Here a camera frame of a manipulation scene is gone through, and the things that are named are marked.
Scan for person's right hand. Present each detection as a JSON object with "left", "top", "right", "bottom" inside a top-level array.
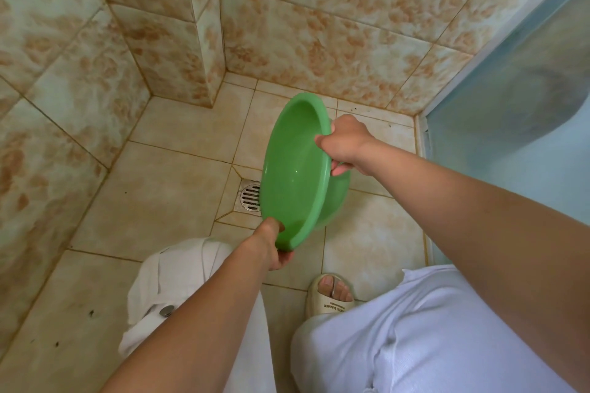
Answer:
[{"left": 315, "top": 115, "right": 380, "bottom": 178}]

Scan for person's left hand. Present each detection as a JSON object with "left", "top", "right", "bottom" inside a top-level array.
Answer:
[{"left": 249, "top": 218, "right": 295, "bottom": 272}]

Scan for green plastic basin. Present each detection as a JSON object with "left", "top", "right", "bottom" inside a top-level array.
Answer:
[{"left": 260, "top": 92, "right": 352, "bottom": 252}]

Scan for person's left forearm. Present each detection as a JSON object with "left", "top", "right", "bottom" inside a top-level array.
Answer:
[{"left": 99, "top": 235, "right": 277, "bottom": 393}]

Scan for person's right forearm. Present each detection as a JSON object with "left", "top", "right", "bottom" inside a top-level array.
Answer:
[{"left": 351, "top": 138, "right": 590, "bottom": 393}]

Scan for metal floor drain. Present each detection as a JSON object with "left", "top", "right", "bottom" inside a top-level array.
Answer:
[{"left": 233, "top": 180, "right": 264, "bottom": 216}]

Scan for person's right foot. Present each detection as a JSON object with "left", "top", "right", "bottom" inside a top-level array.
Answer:
[{"left": 318, "top": 275, "right": 353, "bottom": 304}]

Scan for beige slide sandal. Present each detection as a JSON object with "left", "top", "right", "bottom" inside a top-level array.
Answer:
[{"left": 305, "top": 273, "right": 356, "bottom": 318}]

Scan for person's white trousers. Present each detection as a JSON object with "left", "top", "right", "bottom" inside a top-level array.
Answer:
[{"left": 118, "top": 237, "right": 580, "bottom": 393}]

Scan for frosted glass shower door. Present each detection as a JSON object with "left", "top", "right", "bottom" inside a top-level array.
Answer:
[{"left": 417, "top": 0, "right": 590, "bottom": 276}]

